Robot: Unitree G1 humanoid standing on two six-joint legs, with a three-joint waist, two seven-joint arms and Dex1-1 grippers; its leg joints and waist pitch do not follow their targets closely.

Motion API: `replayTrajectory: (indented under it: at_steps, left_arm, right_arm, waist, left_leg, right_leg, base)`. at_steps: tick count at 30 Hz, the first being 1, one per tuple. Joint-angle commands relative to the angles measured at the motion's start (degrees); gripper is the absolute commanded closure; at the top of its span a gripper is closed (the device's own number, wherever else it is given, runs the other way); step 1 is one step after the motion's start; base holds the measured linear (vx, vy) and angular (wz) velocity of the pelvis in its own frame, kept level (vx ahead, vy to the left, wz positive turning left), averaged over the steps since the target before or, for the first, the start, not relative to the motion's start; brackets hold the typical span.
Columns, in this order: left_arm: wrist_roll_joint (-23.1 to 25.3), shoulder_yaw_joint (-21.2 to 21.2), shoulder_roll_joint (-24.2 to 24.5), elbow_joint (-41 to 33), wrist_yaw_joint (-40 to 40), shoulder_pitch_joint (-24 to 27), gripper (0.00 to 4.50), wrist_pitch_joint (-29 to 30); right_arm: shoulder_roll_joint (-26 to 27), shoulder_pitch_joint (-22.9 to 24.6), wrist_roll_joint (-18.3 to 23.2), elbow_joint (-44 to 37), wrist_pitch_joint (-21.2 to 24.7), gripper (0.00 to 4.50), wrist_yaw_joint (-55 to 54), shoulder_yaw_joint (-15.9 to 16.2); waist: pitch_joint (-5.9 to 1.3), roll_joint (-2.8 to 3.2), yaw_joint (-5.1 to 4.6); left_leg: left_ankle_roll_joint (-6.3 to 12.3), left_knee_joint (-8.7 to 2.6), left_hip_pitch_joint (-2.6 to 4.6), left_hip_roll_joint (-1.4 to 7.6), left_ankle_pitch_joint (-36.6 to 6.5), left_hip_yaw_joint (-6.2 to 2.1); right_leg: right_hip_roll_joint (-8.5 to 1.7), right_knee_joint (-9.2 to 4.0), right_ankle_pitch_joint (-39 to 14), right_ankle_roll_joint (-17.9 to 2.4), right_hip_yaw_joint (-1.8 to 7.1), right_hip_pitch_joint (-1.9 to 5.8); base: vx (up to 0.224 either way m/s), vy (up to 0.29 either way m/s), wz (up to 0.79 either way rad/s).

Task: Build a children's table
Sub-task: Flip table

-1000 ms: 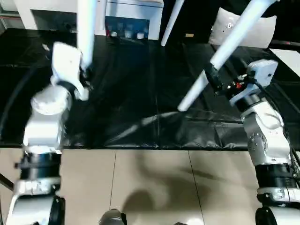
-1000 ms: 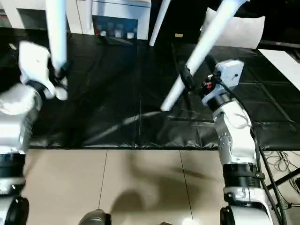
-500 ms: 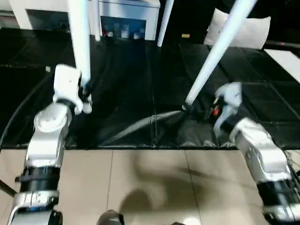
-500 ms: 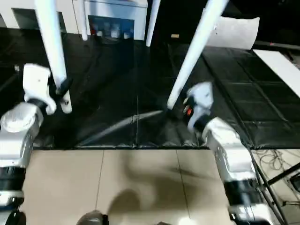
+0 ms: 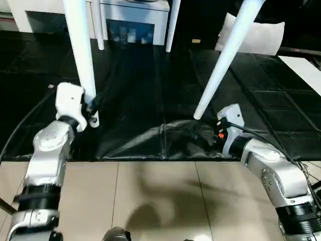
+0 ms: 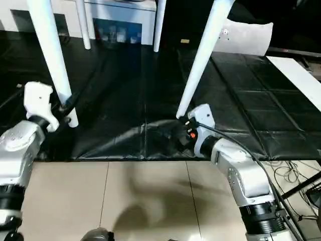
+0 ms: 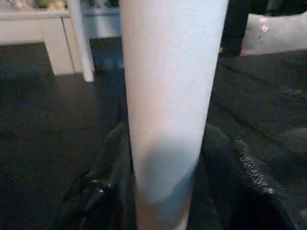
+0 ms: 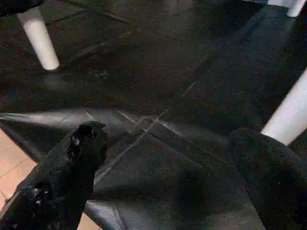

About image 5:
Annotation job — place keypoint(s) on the white plastic table leg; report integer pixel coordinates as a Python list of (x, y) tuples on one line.
[(99, 25), (173, 25), (80, 50), (225, 57)]

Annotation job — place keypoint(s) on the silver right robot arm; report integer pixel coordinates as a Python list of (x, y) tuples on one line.
[(270, 163)]

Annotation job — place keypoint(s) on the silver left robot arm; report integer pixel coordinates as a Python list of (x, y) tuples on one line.
[(47, 150)]

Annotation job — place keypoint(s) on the black work mat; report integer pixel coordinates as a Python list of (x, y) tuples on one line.
[(150, 88)]

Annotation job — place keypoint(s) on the white sideboard with glass doors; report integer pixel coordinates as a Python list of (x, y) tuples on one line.
[(140, 15)]

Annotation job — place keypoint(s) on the white flat panel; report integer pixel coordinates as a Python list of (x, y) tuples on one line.
[(306, 72)]

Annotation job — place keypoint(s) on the grey cushion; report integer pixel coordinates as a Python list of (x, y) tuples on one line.
[(263, 37)]

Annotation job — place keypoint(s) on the black metal rod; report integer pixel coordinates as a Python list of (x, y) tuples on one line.
[(316, 185), (6, 204)]

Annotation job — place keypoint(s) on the black cabinet with gold label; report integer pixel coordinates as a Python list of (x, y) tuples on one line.
[(200, 22)]

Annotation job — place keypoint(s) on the black bar with red light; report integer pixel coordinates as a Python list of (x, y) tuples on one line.
[(301, 50)]

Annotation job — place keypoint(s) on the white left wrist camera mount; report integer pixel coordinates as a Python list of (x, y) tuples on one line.
[(69, 103)]

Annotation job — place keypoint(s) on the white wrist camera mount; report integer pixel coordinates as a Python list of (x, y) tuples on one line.
[(69, 103), (232, 115)]

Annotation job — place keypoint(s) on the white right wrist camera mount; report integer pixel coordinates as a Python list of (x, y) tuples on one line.
[(232, 115)]

